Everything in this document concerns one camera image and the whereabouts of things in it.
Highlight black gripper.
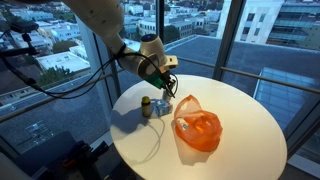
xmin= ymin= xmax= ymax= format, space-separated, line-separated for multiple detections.
xmin=161 ymin=73 xmax=178 ymax=99

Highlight blue and white medicine box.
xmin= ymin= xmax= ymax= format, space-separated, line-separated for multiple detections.
xmin=152 ymin=99 xmax=174 ymax=118

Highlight amber bottle with yellow cap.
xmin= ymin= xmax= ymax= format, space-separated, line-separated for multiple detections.
xmin=140 ymin=95 xmax=152 ymax=118

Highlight small blue white packet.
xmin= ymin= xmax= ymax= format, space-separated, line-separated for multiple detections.
xmin=177 ymin=120 xmax=190 ymax=131

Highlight orange plastic bag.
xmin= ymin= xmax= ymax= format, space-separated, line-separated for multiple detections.
xmin=173 ymin=94 xmax=224 ymax=154

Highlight white corner window column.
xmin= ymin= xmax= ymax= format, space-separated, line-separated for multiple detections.
xmin=75 ymin=14 xmax=123 ymax=118

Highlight round white table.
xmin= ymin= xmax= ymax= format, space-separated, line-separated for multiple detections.
xmin=109 ymin=73 xmax=289 ymax=180

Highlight metal window handrail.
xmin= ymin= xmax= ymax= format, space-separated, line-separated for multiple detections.
xmin=0 ymin=68 xmax=127 ymax=124
xmin=176 ymin=55 xmax=320 ymax=95

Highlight dark equipment pile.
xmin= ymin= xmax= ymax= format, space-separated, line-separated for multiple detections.
xmin=12 ymin=130 xmax=136 ymax=180

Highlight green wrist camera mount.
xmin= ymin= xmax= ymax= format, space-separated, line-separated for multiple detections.
xmin=145 ymin=71 xmax=165 ymax=90

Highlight grey window post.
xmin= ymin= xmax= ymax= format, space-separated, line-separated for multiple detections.
xmin=212 ymin=0 xmax=247 ymax=82

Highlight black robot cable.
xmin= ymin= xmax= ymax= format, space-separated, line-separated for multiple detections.
xmin=0 ymin=29 xmax=179 ymax=100

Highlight black camera on stand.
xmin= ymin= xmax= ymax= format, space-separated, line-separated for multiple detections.
xmin=0 ymin=20 xmax=40 ymax=60

